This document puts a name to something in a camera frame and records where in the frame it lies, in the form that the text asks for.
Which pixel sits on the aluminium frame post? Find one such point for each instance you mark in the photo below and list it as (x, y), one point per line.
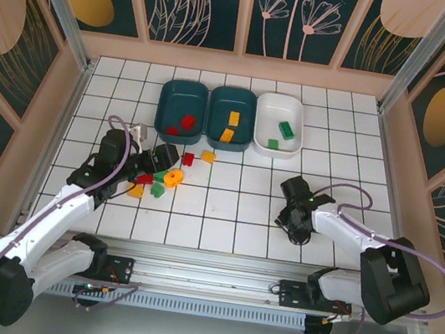
(427, 51)
(58, 1)

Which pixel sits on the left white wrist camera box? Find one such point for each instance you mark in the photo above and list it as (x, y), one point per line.
(140, 132)

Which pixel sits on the small green lego brick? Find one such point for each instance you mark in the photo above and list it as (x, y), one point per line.
(160, 176)
(273, 143)
(157, 190)

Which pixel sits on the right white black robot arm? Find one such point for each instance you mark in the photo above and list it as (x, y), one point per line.
(343, 233)

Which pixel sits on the small yellow lego brick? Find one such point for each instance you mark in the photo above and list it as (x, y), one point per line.
(234, 118)
(135, 191)
(208, 156)

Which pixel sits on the white plastic container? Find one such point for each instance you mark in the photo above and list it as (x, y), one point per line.
(271, 111)

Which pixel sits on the long green lego brick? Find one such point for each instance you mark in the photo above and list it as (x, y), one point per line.
(286, 129)

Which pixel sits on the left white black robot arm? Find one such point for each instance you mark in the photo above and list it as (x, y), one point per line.
(49, 216)

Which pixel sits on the long yellow lego brick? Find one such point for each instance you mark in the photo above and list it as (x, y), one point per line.
(226, 135)

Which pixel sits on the small circuit board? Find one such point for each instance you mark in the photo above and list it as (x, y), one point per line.
(93, 289)

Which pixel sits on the long red lego brick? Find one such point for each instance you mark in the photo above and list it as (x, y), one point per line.
(146, 179)

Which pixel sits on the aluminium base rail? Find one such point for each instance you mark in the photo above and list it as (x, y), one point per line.
(205, 276)

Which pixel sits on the teal plastic container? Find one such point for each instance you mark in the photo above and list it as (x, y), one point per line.
(224, 103)
(182, 101)

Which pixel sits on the round yellow lego piece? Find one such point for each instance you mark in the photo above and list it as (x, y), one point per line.
(177, 180)

